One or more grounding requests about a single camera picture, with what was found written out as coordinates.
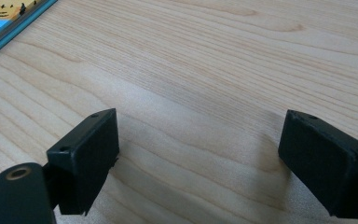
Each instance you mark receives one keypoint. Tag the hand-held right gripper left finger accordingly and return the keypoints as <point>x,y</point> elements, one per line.
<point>87,161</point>

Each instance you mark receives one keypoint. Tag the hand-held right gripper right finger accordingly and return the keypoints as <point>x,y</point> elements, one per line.
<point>320,161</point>

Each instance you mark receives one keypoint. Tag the teal picture book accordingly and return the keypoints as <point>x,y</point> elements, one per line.
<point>0,18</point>

